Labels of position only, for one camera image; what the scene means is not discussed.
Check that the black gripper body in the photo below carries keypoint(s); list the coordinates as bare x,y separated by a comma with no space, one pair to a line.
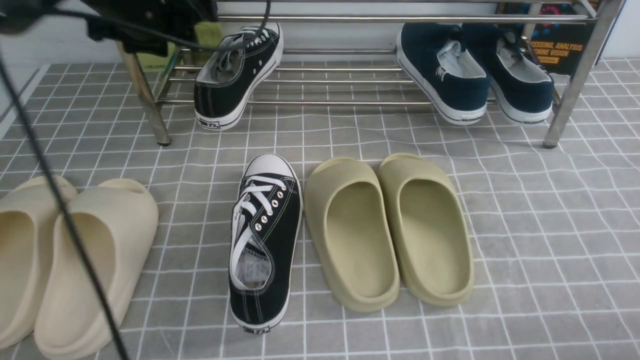
176,18

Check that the black canvas sneaker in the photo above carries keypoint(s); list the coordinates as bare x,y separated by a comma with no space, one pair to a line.
265,223
227,80

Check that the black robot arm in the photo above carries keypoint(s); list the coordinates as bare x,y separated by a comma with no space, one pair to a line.
17,16

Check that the yellow-green box behind rack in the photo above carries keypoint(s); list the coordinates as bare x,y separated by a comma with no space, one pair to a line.
207,33

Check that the metal shoe rack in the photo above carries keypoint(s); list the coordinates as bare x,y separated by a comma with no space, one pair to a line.
602,20

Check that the cream slipper inner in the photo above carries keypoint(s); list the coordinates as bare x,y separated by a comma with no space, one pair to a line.
117,222

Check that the cream slipper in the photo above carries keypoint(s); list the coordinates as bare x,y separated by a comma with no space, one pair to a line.
117,222
27,219

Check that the cream slipper far left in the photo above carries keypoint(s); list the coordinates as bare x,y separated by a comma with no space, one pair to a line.
27,219

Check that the navy sneaker left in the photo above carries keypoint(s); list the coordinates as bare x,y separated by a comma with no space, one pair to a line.
435,56

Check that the navy sneaker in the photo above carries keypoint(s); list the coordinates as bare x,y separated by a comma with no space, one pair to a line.
435,56
523,90

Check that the olive green slipper left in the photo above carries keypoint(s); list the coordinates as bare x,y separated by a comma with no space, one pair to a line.
346,218

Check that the olive green slipper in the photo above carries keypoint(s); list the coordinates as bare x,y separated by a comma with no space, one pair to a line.
346,218
428,229

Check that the olive green slipper right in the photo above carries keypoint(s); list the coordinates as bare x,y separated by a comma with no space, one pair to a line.
428,229

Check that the navy sneaker right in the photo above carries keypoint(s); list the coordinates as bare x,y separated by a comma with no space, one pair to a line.
523,90

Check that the dark printed box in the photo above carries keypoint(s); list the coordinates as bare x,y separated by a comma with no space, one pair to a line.
558,46

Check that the grey checked floor mat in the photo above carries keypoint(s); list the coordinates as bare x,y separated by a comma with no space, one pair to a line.
555,232

